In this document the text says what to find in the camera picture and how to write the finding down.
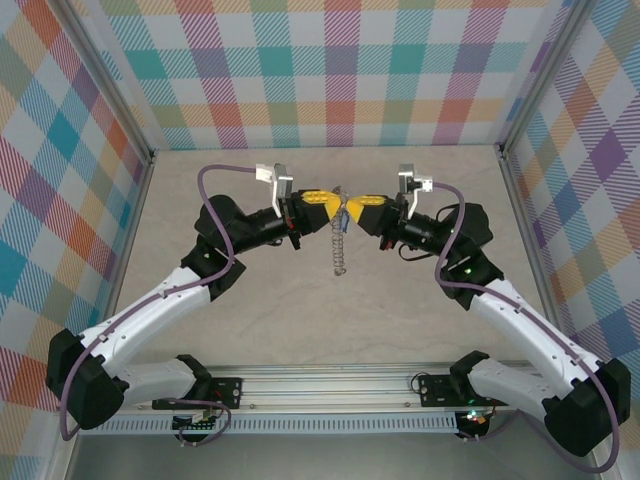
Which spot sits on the blue plastic key tag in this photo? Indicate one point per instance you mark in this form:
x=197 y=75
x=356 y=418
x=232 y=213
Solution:
x=345 y=216

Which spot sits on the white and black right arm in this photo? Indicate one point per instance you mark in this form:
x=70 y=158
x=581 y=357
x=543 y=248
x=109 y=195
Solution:
x=525 y=320

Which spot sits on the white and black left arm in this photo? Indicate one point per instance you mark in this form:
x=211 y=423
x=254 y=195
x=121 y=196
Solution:
x=150 y=305

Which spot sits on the grey metal panel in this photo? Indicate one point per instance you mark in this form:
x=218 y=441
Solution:
x=325 y=457

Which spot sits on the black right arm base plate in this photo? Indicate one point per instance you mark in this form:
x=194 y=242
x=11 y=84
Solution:
x=435 y=390

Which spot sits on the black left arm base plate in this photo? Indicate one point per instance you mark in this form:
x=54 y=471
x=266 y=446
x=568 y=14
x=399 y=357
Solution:
x=227 y=392

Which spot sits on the aluminium frame post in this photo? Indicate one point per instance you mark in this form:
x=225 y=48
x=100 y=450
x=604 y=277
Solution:
x=110 y=75
x=544 y=75

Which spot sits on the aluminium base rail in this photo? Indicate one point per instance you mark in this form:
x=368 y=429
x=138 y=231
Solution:
x=325 y=387

